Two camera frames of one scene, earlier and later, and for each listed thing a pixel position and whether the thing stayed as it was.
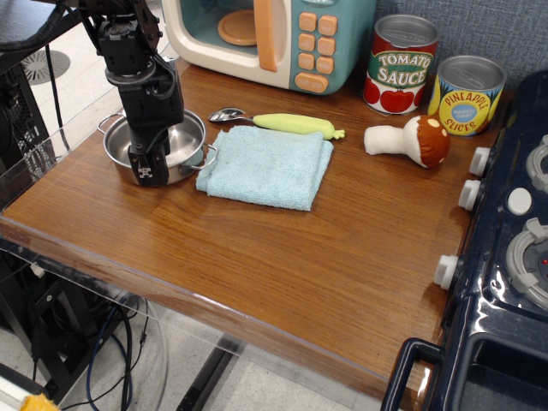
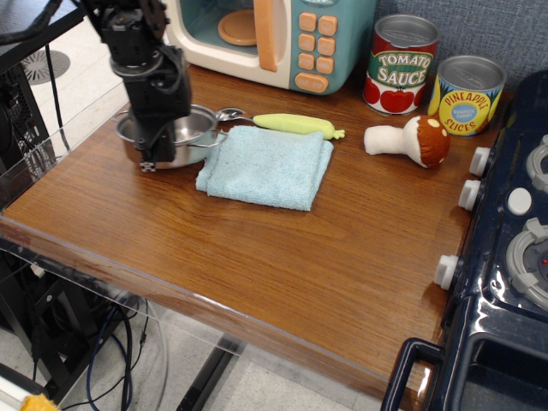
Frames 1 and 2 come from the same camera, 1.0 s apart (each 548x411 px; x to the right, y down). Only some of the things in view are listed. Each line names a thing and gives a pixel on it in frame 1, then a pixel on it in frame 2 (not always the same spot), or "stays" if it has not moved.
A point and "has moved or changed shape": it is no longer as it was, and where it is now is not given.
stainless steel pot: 187,146 has moved or changed shape
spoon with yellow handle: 306,124 stays
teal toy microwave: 315,46 stays
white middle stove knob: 469,194 stays
